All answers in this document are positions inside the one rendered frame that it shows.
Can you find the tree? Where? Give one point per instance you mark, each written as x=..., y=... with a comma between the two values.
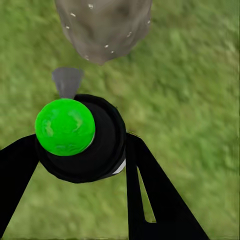
x=106, y=30

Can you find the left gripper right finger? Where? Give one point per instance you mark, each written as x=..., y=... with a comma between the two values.
x=174, y=219

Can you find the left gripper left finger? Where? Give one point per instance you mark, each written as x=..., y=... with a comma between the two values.
x=18, y=162

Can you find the pesticide atomizer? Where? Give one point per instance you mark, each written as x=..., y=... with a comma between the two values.
x=80, y=138

